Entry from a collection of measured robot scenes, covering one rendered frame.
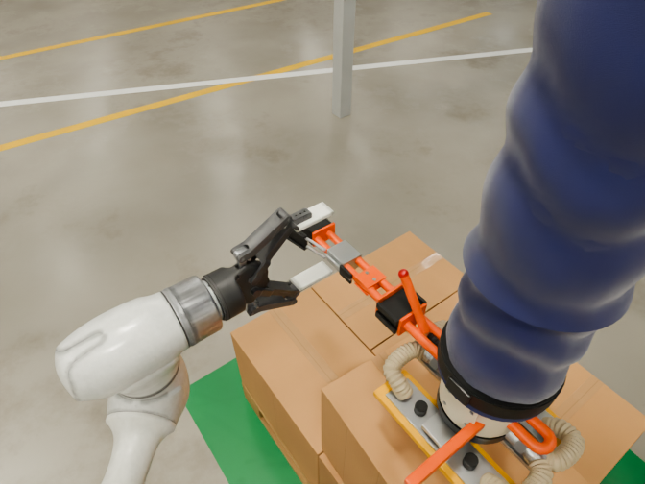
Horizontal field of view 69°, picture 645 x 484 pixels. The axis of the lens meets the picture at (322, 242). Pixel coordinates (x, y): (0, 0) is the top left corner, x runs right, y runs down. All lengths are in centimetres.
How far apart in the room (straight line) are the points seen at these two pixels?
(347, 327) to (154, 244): 166
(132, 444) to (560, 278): 61
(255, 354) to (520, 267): 137
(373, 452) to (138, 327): 77
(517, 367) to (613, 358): 210
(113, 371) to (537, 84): 59
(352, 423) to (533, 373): 59
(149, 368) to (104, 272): 248
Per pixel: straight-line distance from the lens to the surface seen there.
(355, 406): 131
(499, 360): 81
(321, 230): 126
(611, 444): 195
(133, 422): 77
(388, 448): 127
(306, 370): 182
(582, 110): 52
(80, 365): 66
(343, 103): 420
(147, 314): 65
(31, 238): 357
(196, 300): 66
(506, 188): 61
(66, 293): 310
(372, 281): 115
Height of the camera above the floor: 212
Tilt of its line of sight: 45 degrees down
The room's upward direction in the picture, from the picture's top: straight up
